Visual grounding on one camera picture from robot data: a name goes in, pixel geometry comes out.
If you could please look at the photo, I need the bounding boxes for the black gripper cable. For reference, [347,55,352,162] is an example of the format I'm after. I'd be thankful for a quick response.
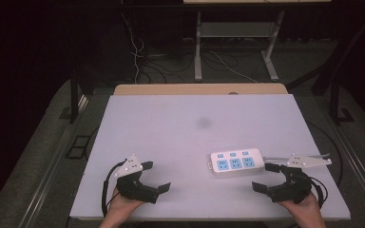
[308,176,329,208]
[101,160,127,218]

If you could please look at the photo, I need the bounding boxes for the person's left hand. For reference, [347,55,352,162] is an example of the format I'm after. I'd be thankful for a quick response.
[106,187,146,220]

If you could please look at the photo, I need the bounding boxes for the thin white floor cable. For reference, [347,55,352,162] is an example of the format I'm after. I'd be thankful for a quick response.
[121,11,145,85]
[209,50,259,85]

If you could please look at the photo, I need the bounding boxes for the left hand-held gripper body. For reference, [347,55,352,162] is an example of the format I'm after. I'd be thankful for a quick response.
[113,154,160,204]

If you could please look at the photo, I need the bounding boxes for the wooden table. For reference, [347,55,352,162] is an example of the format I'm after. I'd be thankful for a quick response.
[112,83,289,96]

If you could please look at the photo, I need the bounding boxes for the white power strip blue sockets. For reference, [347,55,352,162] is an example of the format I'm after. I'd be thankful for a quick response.
[210,147,266,177]

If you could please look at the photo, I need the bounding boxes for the white metal frame desk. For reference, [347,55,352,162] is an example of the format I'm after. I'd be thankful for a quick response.
[182,0,333,83]

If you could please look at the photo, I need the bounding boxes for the person's right hand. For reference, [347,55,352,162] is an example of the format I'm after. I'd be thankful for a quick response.
[279,192,326,223]

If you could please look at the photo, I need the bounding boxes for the black metal stand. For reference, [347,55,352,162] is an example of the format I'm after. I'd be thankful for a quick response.
[312,75,355,125]
[59,67,88,124]

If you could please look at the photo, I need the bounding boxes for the grey power strip cable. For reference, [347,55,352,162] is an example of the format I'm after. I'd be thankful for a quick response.
[261,153,331,161]

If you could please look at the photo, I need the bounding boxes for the white table mat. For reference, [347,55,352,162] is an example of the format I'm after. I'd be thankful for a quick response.
[69,93,352,221]

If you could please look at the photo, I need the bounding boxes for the metal floor rail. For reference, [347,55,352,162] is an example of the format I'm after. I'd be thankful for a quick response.
[20,94,90,228]
[327,122,365,215]

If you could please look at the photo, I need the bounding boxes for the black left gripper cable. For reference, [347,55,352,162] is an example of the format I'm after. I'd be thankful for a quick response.
[101,160,127,218]

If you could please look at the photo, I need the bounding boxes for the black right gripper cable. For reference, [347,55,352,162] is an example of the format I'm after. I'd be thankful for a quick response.
[308,176,329,208]

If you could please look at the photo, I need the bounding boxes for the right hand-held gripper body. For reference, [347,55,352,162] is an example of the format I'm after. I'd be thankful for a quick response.
[267,154,333,204]

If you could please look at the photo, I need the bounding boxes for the black floor cable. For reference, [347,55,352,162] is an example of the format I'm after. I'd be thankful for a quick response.
[308,121,344,188]

